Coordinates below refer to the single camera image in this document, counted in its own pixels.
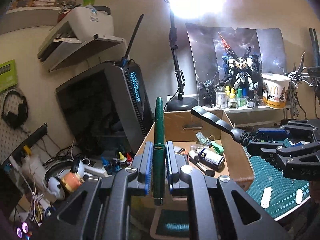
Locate white pegboard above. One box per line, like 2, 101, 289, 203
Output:
0, 87, 50, 165

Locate black desk lamp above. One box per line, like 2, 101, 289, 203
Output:
164, 0, 223, 112

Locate white wall shelf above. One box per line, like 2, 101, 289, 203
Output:
37, 36, 127, 73

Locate white blue robot model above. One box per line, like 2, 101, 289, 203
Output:
220, 32, 262, 100

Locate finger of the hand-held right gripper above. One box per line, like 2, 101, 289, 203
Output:
255, 119, 320, 142
246, 140, 320, 180

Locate dark winged model figure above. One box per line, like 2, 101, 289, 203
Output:
287, 52, 320, 120

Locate white printer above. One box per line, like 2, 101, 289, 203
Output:
37, 5, 114, 55

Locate black computer case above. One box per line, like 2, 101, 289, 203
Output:
55, 60, 154, 155

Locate white desk riser shelf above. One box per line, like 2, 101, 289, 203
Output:
200, 104, 292, 128

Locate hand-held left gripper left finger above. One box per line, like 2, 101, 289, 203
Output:
41, 141, 154, 240

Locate small black model part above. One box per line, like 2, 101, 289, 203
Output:
202, 80, 217, 108

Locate dark lightning backdrop panel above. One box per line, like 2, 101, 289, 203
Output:
185, 22, 287, 105

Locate green cap bottle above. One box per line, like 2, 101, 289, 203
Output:
236, 86, 247, 108

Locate green strap keyring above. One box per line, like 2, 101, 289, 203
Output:
210, 140, 223, 154

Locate white bottle blue label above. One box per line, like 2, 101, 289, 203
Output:
196, 147, 225, 172

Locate green fountain pen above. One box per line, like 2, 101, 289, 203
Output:
153, 96, 166, 205

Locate black sword model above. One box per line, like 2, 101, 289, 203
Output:
124, 14, 145, 65

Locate green cutting mat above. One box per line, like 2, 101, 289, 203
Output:
246, 140, 312, 219

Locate blue cap dropper bottle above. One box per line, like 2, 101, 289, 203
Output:
101, 156, 113, 175

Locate black bristle brush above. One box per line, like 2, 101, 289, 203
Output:
191, 106, 253, 145

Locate white yellow paper bucket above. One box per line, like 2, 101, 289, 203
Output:
261, 73, 292, 110

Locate orange toy figure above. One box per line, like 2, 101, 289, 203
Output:
61, 170, 85, 193

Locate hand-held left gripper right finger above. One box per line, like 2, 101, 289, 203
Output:
165, 141, 290, 240

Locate black headphones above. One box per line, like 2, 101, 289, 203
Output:
1, 90, 28, 128

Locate brown cardboard box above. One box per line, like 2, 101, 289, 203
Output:
135, 109, 254, 240

